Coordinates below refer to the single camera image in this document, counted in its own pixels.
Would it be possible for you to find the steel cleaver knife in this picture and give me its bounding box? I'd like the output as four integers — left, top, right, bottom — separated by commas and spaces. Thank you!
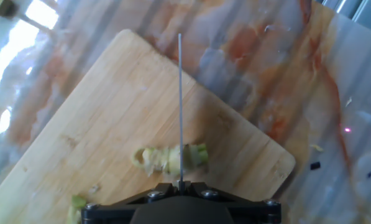
177, 33, 184, 191

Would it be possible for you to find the green scallion stalk piece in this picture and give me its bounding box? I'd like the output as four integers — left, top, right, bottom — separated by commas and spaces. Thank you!
183, 142, 209, 170

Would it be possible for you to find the wooden cutting board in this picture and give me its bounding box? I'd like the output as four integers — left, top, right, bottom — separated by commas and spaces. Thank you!
0, 29, 297, 224

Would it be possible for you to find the orange marble patterned mat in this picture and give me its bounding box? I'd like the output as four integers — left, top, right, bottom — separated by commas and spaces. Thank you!
0, 0, 371, 224

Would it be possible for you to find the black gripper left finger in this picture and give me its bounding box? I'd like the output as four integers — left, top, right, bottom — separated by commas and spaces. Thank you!
81, 182, 180, 224

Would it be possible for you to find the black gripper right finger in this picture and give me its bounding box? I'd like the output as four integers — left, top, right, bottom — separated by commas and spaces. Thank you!
182, 182, 282, 224

